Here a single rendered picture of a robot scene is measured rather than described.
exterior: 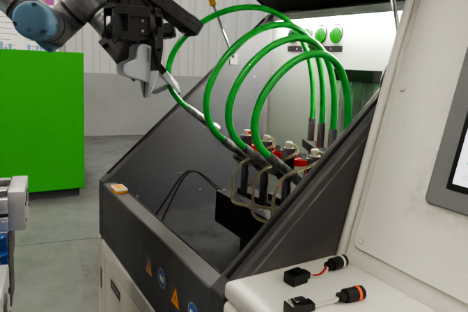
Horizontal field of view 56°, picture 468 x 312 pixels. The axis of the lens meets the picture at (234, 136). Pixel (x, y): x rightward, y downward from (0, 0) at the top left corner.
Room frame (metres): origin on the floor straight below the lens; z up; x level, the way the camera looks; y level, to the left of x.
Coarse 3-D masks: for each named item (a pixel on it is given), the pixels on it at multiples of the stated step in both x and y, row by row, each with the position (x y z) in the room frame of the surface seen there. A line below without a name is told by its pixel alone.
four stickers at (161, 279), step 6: (150, 258) 0.84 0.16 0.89; (150, 264) 0.84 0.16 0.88; (150, 270) 0.84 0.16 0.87; (162, 270) 0.79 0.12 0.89; (162, 276) 0.79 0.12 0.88; (162, 282) 0.78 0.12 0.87; (162, 288) 0.78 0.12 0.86; (174, 288) 0.74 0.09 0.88; (174, 294) 0.74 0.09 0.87; (174, 300) 0.74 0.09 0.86; (192, 306) 0.67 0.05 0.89
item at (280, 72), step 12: (300, 60) 0.79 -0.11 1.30; (336, 60) 0.84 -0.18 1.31; (276, 72) 0.77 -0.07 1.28; (348, 84) 0.86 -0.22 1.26; (264, 96) 0.75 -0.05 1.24; (348, 96) 0.86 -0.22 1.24; (348, 108) 0.86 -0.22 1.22; (252, 120) 0.75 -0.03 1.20; (348, 120) 0.86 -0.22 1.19; (252, 132) 0.75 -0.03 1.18; (264, 156) 0.76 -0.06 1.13; (276, 156) 0.78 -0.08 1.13; (276, 168) 0.78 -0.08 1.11; (288, 168) 0.79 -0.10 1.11; (300, 180) 0.80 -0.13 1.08
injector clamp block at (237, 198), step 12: (216, 192) 1.05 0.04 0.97; (228, 192) 1.03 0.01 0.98; (216, 204) 1.04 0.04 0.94; (228, 204) 0.99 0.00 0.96; (276, 204) 0.96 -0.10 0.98; (216, 216) 1.04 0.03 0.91; (228, 216) 0.99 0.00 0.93; (240, 216) 0.95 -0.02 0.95; (252, 216) 0.91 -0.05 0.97; (264, 216) 0.88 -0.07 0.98; (228, 228) 0.99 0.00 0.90; (240, 228) 0.95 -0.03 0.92; (252, 228) 0.91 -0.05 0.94; (240, 240) 0.94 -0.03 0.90
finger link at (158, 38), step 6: (156, 24) 0.76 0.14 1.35; (156, 30) 0.74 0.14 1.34; (162, 30) 0.74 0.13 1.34; (156, 36) 0.74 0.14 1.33; (162, 36) 0.74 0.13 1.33; (150, 42) 0.75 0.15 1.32; (156, 42) 0.74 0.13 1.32; (162, 42) 0.74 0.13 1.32; (156, 48) 0.74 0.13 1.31; (162, 48) 0.74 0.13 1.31; (156, 54) 0.74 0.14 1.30; (156, 60) 0.75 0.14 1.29; (150, 66) 0.75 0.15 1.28; (156, 66) 0.75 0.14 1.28
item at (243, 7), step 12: (216, 12) 1.06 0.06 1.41; (228, 12) 1.07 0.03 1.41; (276, 12) 1.10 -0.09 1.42; (168, 60) 1.04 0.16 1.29; (312, 72) 1.13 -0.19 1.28; (168, 84) 1.03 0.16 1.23; (312, 84) 1.13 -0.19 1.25; (312, 96) 1.13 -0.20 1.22; (312, 108) 1.13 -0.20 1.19; (312, 120) 1.13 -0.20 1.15
